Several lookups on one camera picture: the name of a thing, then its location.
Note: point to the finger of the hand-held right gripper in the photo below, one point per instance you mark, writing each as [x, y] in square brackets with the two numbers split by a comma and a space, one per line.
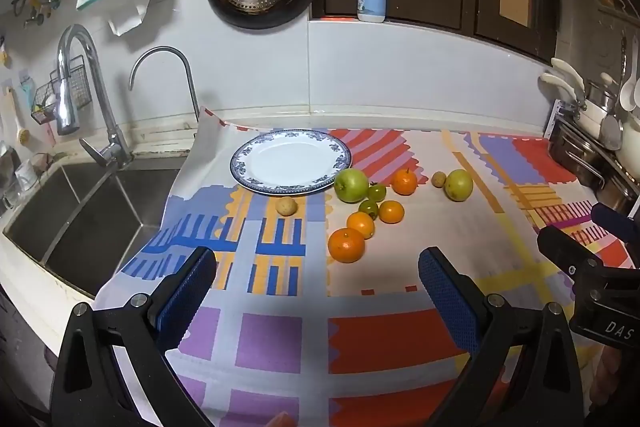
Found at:
[617, 222]
[562, 247]

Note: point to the green tomato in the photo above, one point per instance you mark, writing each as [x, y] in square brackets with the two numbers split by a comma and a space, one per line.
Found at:
[377, 192]
[369, 207]

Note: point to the steel kitchen sink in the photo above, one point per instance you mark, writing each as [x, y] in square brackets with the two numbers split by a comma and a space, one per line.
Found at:
[85, 217]

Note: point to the colourful patterned tablecloth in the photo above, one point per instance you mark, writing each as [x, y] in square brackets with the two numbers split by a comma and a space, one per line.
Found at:
[310, 322]

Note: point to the chrome pull-down faucet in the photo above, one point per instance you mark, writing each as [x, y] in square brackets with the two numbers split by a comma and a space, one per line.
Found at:
[97, 92]

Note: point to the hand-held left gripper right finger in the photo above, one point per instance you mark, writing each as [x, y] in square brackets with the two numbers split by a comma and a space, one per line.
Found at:
[447, 302]

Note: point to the orange with stem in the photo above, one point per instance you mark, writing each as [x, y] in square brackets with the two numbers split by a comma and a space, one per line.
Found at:
[404, 181]

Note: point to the blue patterned white plate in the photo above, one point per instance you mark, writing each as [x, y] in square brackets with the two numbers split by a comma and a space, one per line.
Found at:
[290, 162]

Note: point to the white ladle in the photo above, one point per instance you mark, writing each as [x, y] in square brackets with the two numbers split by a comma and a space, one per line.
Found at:
[629, 92]

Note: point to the brown longan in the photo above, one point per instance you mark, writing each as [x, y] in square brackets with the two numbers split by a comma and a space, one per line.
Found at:
[287, 206]
[438, 179]

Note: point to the thin gooseneck faucet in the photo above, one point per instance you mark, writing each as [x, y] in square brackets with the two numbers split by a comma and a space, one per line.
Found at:
[165, 51]

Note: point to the yellowish green apple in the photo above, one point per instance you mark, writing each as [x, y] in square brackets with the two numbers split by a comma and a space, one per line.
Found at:
[459, 185]

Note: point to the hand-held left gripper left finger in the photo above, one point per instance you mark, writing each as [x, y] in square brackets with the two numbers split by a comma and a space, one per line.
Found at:
[185, 302]

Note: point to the medium orange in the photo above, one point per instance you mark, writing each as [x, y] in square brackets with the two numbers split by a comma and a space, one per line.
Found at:
[360, 224]

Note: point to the small orange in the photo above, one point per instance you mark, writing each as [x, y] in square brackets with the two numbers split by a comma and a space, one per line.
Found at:
[391, 211]

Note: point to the large orange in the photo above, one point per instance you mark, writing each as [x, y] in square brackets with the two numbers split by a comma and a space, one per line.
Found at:
[346, 245]

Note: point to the large green apple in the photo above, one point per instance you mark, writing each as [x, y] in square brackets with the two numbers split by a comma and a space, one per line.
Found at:
[351, 185]

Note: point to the steel pot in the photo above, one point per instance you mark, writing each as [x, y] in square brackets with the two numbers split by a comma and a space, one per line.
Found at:
[575, 154]

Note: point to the clear glass cup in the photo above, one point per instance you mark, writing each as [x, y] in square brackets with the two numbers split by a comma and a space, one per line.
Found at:
[26, 177]

